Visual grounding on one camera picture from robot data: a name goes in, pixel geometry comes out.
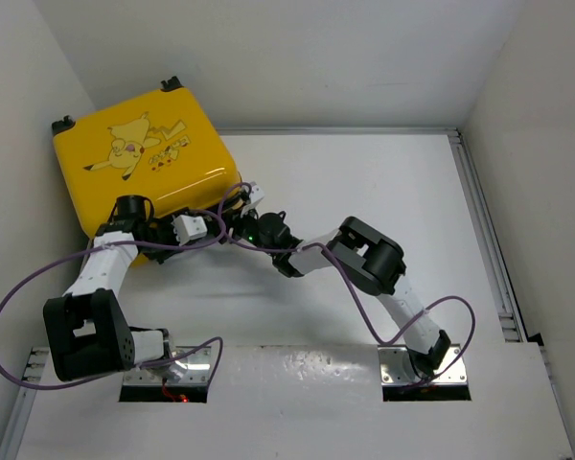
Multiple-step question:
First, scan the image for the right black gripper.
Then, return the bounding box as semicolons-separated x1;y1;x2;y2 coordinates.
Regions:
206;203;278;259

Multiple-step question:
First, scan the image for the yellow suitcase with dark lining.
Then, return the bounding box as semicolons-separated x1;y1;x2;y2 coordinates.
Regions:
51;77;245;238

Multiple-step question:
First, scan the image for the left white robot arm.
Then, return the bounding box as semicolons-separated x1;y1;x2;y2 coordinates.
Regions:
43;195;176;382

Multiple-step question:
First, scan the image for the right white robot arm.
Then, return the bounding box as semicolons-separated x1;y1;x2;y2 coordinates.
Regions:
222;211;450;380

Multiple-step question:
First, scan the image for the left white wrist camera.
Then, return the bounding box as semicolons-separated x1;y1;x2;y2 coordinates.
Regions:
172;215;208;246

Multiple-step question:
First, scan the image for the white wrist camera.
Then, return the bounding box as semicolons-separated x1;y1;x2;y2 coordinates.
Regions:
172;215;208;246
245;182;265;210

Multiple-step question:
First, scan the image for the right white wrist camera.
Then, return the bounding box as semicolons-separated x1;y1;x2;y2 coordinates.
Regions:
245;182;265;210

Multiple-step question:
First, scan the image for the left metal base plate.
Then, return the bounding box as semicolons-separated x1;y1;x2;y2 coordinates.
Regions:
123;347;212;387

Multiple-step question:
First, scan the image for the metal base plate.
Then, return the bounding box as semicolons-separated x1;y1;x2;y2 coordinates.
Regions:
123;347;212;387
378;345;468;388

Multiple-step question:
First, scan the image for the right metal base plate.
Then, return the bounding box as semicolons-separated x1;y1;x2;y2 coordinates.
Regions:
378;345;468;388

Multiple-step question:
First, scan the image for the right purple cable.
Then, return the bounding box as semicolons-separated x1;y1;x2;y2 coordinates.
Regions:
218;181;476;387

